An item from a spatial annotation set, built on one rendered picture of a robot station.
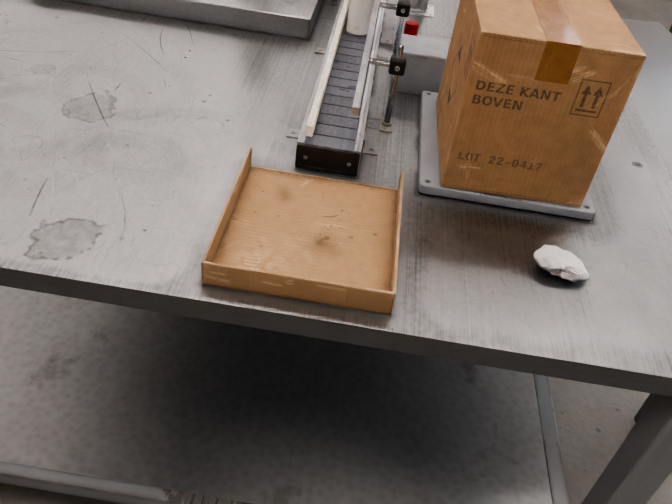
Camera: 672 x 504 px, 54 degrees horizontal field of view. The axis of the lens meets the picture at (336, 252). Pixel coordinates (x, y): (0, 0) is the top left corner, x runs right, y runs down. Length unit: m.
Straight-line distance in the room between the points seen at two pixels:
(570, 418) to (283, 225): 1.22
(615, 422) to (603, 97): 1.18
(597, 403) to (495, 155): 1.14
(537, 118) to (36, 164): 0.79
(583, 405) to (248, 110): 1.28
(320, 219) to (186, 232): 0.21
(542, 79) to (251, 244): 0.49
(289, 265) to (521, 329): 0.33
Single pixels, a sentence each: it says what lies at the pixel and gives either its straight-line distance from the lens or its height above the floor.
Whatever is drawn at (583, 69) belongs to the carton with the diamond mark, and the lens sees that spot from 1.07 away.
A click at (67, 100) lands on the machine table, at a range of 1.36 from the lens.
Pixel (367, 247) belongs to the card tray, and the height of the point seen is 0.83.
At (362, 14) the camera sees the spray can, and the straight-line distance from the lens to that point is 1.55.
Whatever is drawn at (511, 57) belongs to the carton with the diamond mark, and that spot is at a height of 1.09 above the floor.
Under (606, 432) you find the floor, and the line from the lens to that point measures 2.04.
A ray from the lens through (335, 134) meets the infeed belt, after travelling 1.17.
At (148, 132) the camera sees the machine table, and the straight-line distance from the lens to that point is 1.24.
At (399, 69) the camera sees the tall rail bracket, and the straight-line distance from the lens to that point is 1.26.
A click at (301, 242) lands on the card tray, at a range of 0.99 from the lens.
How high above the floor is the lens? 1.46
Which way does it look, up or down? 40 degrees down
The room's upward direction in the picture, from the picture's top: 9 degrees clockwise
